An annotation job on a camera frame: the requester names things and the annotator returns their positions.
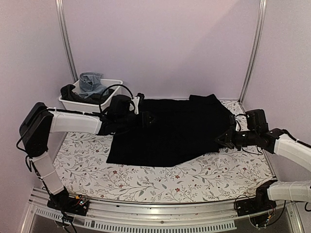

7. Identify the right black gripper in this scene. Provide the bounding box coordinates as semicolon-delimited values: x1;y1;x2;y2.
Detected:
215;126;258;151

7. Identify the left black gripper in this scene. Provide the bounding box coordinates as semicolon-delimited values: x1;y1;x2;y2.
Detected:
117;111;157;129

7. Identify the black t-shirt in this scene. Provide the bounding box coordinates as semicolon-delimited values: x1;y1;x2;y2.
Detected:
106;94;232;167

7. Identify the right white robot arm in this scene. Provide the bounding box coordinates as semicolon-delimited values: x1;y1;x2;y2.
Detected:
216;128;311;212

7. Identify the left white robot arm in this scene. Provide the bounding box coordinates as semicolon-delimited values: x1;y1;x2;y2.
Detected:
18;102;155;211

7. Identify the white plastic laundry bin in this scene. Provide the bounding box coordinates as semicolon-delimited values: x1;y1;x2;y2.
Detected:
58;79;123;113

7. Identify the blue denim garment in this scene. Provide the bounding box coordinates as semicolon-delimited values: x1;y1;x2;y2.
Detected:
79;72;106;99

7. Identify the floral patterned table mat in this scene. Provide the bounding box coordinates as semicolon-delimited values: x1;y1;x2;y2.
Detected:
53;132;273;203

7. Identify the dark garment in bin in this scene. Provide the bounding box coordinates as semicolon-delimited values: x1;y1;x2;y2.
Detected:
60;84;114;105

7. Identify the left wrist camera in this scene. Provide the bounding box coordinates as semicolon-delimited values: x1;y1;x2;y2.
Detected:
109;95;132;115

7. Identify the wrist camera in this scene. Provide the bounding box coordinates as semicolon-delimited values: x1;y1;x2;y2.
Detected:
245;109;269;133
109;95;132;115

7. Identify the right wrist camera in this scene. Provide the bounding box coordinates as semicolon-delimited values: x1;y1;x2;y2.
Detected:
245;109;269;133

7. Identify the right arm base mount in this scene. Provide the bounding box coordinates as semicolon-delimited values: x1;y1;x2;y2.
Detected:
234;180;276;216

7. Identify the front aluminium rail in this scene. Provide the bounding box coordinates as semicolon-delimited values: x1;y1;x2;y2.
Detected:
19;189;308;233

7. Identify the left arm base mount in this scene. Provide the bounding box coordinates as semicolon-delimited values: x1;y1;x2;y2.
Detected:
47;187;89;216

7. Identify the right aluminium frame post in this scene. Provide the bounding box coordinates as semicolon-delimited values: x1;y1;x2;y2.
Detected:
239;0;267;105

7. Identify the aluminium frame post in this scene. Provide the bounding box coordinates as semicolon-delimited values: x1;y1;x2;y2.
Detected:
55;0;78;83
239;0;267;105

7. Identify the left aluminium frame post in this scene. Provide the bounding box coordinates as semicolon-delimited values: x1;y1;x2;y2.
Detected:
55;0;78;83

